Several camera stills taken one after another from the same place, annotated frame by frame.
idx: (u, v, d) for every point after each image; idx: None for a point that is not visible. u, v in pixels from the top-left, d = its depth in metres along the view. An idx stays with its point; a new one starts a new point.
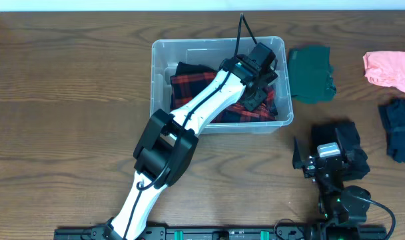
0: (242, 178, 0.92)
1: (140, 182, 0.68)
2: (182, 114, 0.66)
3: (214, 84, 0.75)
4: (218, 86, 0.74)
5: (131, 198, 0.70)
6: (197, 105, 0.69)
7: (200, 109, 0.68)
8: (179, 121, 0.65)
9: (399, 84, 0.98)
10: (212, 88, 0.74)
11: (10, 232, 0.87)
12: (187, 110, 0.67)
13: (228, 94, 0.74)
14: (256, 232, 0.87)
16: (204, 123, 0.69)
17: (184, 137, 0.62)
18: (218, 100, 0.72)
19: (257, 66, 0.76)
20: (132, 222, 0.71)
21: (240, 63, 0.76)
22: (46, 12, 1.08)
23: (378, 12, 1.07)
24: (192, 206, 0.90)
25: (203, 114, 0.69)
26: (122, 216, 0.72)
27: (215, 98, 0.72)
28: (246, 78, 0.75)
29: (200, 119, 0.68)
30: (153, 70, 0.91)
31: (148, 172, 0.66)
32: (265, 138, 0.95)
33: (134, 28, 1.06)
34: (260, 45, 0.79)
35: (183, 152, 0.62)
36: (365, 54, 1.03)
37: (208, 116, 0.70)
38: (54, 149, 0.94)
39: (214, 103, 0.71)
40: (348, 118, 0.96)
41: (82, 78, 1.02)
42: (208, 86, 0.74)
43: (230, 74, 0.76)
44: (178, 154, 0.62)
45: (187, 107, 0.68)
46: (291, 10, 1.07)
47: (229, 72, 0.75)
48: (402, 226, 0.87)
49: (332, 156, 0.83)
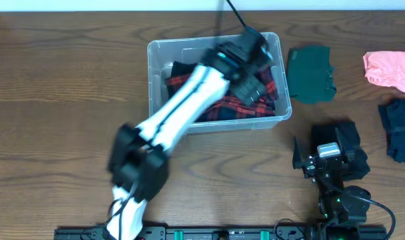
0: (242, 178, 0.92)
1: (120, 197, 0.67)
2: (151, 127, 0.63)
3: (190, 82, 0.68)
4: (194, 85, 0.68)
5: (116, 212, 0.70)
6: (169, 112, 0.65)
7: (172, 120, 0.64)
8: (148, 135, 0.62)
9: (399, 84, 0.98)
10: (187, 90, 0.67)
11: (12, 232, 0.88)
12: (157, 122, 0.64)
13: (206, 93, 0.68)
14: (256, 232, 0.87)
16: (179, 130, 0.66)
17: (152, 154, 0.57)
18: (194, 104, 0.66)
19: (242, 56, 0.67)
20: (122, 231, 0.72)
21: (223, 53, 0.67)
22: (46, 12, 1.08)
23: (379, 12, 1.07)
24: (192, 206, 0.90)
25: (176, 124, 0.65)
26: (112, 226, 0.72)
27: (190, 103, 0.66)
28: (229, 72, 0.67)
29: (172, 129, 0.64)
30: (150, 72, 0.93)
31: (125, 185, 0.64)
32: (265, 138, 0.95)
33: (134, 28, 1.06)
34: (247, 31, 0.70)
35: (152, 170, 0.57)
36: (365, 54, 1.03)
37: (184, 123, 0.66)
38: (54, 149, 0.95)
39: (189, 108, 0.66)
40: (348, 118, 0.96)
41: (82, 78, 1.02)
42: (184, 86, 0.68)
43: (209, 68, 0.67)
44: (146, 173, 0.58)
45: (158, 116, 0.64)
46: (290, 10, 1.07)
47: (207, 68, 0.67)
48: (402, 226, 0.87)
49: (332, 156, 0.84)
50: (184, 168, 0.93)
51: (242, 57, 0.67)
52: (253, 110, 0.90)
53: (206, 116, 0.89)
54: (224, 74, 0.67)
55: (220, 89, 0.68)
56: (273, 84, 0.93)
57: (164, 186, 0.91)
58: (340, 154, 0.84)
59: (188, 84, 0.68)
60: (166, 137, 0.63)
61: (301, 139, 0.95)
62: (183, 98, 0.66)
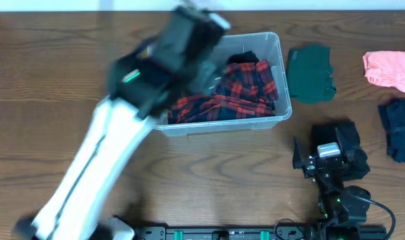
0: (242, 178, 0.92)
1: None
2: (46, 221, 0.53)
3: (87, 142, 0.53)
4: (93, 147, 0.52)
5: None
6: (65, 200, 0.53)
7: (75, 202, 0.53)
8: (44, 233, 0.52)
9: (399, 84, 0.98)
10: (86, 156, 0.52)
11: (11, 232, 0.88)
12: (52, 215, 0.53)
13: (112, 149, 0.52)
14: (256, 232, 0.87)
16: (88, 209, 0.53)
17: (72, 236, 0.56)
18: (97, 174, 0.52)
19: (174, 56, 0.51)
20: None
21: None
22: (45, 11, 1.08)
23: (379, 12, 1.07)
24: (192, 206, 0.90)
25: (82, 204, 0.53)
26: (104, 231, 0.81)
27: (94, 171, 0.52)
28: (155, 89, 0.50)
29: (70, 219, 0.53)
30: None
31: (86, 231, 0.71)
32: (265, 138, 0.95)
33: (134, 28, 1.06)
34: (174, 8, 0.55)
35: None
36: (365, 54, 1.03)
37: (93, 199, 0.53)
38: (54, 149, 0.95)
39: (92, 180, 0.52)
40: (348, 118, 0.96)
41: (82, 78, 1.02)
42: (80, 151, 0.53)
43: (120, 100, 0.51)
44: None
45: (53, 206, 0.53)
46: (290, 10, 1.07)
47: (118, 100, 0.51)
48: (402, 226, 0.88)
49: (332, 156, 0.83)
50: (185, 168, 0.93)
51: (172, 59, 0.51)
52: (253, 110, 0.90)
53: (206, 116, 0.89)
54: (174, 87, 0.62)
55: (132, 138, 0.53)
56: (273, 84, 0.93)
57: (164, 186, 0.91)
58: (340, 154, 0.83)
59: (88, 140, 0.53)
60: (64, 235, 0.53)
61: (301, 140, 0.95)
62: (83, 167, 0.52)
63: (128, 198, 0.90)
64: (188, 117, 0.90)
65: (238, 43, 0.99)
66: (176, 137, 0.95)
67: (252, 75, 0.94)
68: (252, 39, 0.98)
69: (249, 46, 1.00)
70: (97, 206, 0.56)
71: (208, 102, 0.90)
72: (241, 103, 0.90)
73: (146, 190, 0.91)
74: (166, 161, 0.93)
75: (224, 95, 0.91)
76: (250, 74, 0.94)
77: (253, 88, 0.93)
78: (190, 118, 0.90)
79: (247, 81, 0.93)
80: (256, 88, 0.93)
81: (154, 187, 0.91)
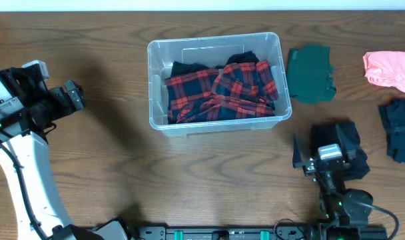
0: (242, 178, 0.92)
1: (20, 194, 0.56)
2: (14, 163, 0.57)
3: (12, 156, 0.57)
4: (13, 168, 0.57)
5: (32, 179, 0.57)
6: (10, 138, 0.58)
7: (17, 214, 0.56)
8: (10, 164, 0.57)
9: (399, 84, 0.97)
10: (12, 174, 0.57)
11: (11, 232, 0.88)
12: (28, 165, 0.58)
13: (44, 171, 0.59)
14: (256, 232, 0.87)
16: (29, 164, 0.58)
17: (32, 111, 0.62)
18: (32, 170, 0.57)
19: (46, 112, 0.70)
20: (28, 194, 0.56)
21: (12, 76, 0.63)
22: (46, 12, 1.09)
23: (378, 12, 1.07)
24: (192, 206, 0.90)
25: (36, 185, 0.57)
26: (28, 173, 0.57)
27: (28, 166, 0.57)
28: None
29: (24, 164, 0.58)
30: (151, 72, 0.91)
31: (24, 188, 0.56)
32: (266, 138, 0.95)
33: (135, 28, 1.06)
34: (49, 123, 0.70)
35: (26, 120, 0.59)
36: (365, 54, 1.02)
37: (40, 174, 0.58)
38: (54, 150, 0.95)
39: (28, 172, 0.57)
40: (348, 118, 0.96)
41: (82, 78, 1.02)
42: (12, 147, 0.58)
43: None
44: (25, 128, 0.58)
45: (33, 144, 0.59)
46: (290, 10, 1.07)
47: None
48: (402, 226, 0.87)
49: (333, 158, 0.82)
50: (185, 168, 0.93)
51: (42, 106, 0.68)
52: (252, 110, 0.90)
53: (206, 116, 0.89)
54: (28, 70, 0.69)
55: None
56: (273, 84, 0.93)
57: (164, 186, 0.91)
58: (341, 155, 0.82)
59: (18, 157, 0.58)
60: (23, 159, 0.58)
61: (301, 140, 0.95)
62: (8, 152, 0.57)
63: (128, 199, 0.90)
64: (188, 116, 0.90)
65: (238, 43, 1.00)
66: (176, 137, 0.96)
67: (252, 75, 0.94)
68: (252, 39, 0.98)
69: (249, 46, 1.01)
70: (47, 175, 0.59)
71: (208, 102, 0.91)
72: (241, 103, 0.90)
73: (145, 191, 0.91)
74: (165, 161, 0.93)
75: (224, 95, 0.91)
76: (250, 74, 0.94)
77: (253, 88, 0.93)
78: (190, 118, 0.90)
79: (247, 82, 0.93)
80: (256, 88, 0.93)
81: (153, 186, 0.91)
